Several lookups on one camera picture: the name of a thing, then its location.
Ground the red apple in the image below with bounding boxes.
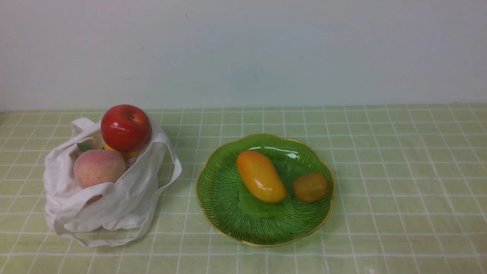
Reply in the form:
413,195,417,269
100,104,153,153

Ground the yellow fruit in bag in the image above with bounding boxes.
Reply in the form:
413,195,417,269
103,143,141,160

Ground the white cloth bag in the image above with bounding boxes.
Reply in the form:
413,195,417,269
43,117,182,248

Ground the orange mango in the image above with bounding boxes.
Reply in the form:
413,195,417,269
236,150,288,204

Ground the green glass plate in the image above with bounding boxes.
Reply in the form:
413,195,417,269
195,134,336,247

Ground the brown kiwi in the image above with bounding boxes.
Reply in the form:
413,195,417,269
293,173,330,204

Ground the pink peach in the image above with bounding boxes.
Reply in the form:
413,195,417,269
74,150,127,189

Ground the green checked tablecloth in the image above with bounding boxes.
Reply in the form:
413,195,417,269
0,104,487,274

